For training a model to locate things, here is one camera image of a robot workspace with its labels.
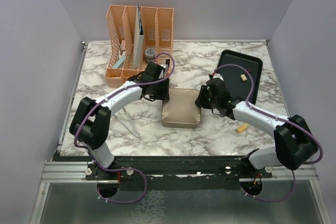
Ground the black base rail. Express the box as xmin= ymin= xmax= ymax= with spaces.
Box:
xmin=53 ymin=153 xmax=272 ymax=191

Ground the rose gold tin lid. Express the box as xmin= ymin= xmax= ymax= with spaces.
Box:
xmin=161 ymin=88 xmax=201 ymax=123

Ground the cream square chocolate piece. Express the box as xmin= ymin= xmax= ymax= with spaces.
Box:
xmin=240 ymin=74 xmax=247 ymax=82

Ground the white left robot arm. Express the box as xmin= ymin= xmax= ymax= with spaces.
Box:
xmin=69 ymin=62 xmax=169 ymax=179

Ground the peach plastic desk organizer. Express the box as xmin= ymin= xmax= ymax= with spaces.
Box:
xmin=105 ymin=5 xmax=174 ymax=88

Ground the black plastic tray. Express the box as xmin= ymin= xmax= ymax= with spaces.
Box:
xmin=217 ymin=50 xmax=263 ymax=104

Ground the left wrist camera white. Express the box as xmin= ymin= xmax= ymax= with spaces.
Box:
xmin=161 ymin=59 xmax=170 ymax=78

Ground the pink stapler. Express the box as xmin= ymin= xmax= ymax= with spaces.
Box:
xmin=119 ymin=40 xmax=126 ymax=58

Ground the white upright booklet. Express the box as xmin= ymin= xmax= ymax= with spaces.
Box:
xmin=132 ymin=3 xmax=144 ymax=69

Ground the gold chocolate tin box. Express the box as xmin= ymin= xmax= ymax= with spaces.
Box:
xmin=161 ymin=121 xmax=200 ymax=129

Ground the tan stick on table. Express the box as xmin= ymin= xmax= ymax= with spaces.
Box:
xmin=237 ymin=123 xmax=249 ymax=133

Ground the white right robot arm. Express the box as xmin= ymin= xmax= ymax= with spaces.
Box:
xmin=195 ymin=78 xmax=321 ymax=177

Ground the small round patterned jar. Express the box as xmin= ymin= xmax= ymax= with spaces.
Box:
xmin=144 ymin=47 xmax=156 ymax=62

